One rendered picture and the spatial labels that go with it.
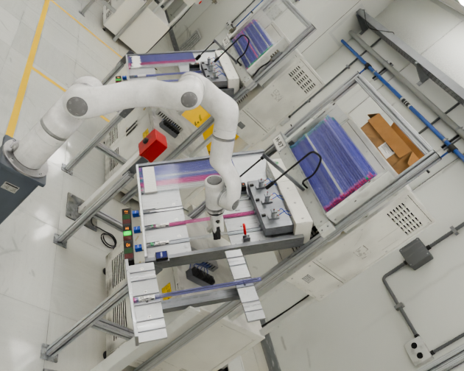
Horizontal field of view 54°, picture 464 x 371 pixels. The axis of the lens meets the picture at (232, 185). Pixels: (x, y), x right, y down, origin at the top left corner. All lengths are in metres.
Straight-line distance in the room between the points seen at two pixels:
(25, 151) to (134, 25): 4.67
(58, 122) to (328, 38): 3.94
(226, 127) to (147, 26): 4.78
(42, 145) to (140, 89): 0.43
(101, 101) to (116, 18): 4.71
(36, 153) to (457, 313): 2.64
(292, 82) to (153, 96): 1.78
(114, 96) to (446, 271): 2.52
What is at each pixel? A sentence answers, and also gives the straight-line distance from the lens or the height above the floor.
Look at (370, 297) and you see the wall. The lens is 3.58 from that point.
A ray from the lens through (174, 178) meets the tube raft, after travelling 2.37.
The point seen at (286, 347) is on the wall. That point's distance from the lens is 3.84.
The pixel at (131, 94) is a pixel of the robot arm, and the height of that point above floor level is 1.21.
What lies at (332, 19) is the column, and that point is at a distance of 5.23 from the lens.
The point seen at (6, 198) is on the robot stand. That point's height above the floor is 0.55.
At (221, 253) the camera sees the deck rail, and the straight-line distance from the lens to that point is 2.01.
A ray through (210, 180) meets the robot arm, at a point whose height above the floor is 1.16.
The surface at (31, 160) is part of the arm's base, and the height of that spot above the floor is 0.75.
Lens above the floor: 1.77
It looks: 18 degrees down
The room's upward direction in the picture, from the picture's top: 50 degrees clockwise
